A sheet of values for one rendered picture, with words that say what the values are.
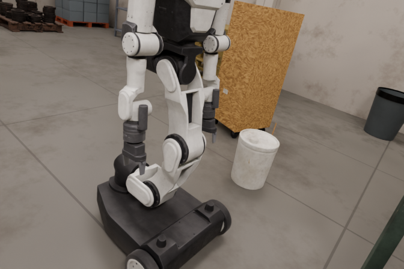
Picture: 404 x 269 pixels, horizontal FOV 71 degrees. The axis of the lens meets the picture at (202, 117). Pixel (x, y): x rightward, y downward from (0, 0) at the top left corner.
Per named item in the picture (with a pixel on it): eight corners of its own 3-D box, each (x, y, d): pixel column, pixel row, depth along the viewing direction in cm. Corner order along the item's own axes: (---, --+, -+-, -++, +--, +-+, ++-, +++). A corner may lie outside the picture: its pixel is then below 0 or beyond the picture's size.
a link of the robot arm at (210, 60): (196, 74, 140) (199, 33, 133) (208, 71, 148) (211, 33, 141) (214, 78, 134) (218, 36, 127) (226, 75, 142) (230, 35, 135)
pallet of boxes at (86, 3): (93, 22, 768) (94, -19, 728) (108, 28, 731) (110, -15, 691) (55, 20, 691) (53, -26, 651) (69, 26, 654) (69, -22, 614)
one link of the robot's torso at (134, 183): (124, 191, 152) (125, 172, 147) (152, 178, 167) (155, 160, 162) (149, 213, 141) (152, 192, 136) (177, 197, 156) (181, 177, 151)
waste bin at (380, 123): (400, 137, 379) (421, 98, 356) (392, 145, 347) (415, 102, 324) (365, 123, 406) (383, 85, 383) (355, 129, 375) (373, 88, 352)
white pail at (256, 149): (242, 163, 244) (257, 113, 226) (273, 181, 228) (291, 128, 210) (220, 176, 220) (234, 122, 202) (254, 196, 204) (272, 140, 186)
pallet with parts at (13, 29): (34, 19, 656) (33, -4, 636) (64, 33, 582) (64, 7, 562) (-18, 16, 582) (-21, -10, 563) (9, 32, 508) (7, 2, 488)
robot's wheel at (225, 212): (196, 222, 172) (202, 196, 164) (201, 218, 175) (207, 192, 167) (222, 242, 161) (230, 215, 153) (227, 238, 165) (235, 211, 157)
